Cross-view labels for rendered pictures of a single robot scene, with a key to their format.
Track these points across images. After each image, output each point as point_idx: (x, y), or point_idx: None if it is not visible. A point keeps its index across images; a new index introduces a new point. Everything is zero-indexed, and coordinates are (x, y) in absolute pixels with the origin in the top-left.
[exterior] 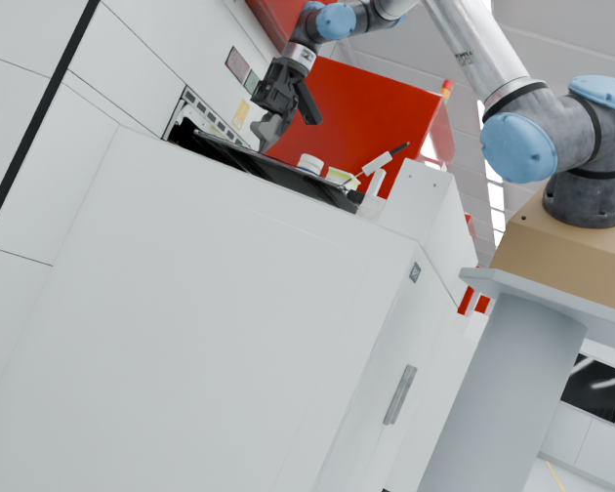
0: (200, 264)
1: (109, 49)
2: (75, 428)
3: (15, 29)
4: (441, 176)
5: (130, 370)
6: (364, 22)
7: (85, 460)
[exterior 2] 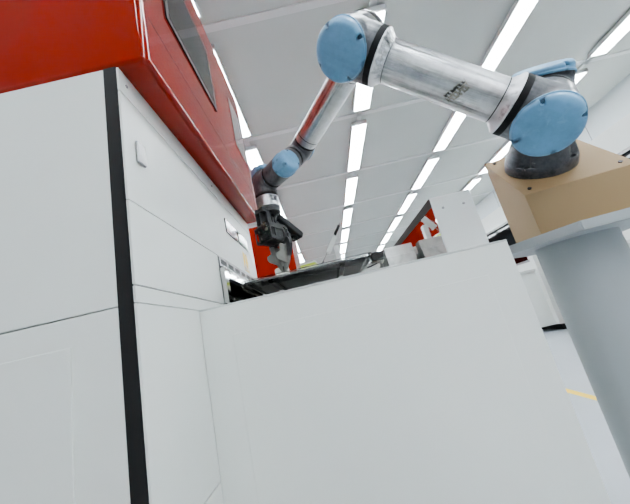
0: (360, 375)
1: (159, 246)
2: None
3: (37, 283)
4: (462, 194)
5: None
6: (299, 158)
7: None
